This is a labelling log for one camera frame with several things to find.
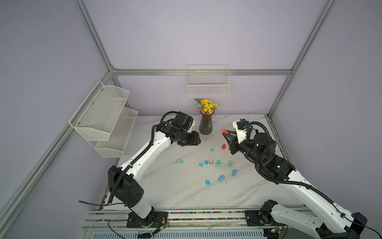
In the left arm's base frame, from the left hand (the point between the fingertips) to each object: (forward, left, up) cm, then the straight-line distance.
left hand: (195, 143), depth 78 cm
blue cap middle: (0, -7, -22) cm, 23 cm away
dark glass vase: (+24, -7, -14) cm, 29 cm away
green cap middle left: (-1, -3, -22) cm, 22 cm away
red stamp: (-2, -13, +13) cm, 19 cm away
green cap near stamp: (+1, -15, -22) cm, 27 cm away
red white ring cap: (0, -10, -21) cm, 23 cm away
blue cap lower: (-13, -7, -22) cm, 26 cm away
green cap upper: (+10, -11, -22) cm, 27 cm away
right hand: (-2, -14, +10) cm, 18 cm away
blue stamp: (-8, -23, -20) cm, 32 cm away
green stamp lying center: (-2, -15, -20) cm, 25 cm away
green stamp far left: (+1, +10, -20) cm, 23 cm away
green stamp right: (-1, -22, -21) cm, 30 cm away
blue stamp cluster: (-11, -15, -20) cm, 28 cm away
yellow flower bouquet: (+25, -6, +4) cm, 26 cm away
